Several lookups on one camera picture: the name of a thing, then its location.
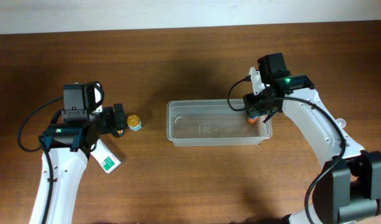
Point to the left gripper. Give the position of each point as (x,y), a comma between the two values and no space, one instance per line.
(119,116)

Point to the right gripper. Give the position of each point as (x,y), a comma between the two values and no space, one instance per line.
(254,104)

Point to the orange tube white cap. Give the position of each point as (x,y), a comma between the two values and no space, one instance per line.
(252,120)

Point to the gold lid balm jar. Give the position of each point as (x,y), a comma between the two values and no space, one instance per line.
(134,122)

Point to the white green medicine box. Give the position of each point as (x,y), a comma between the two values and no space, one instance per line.
(105,158)

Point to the white pump bottle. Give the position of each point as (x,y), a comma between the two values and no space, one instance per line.
(341,122)

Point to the dark bottle white cap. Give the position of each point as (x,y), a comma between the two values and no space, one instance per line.
(119,133)

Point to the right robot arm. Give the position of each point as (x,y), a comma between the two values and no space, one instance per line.
(348,188)

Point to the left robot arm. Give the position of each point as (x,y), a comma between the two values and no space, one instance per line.
(72,137)

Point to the clear plastic container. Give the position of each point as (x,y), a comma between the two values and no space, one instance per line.
(212,123)

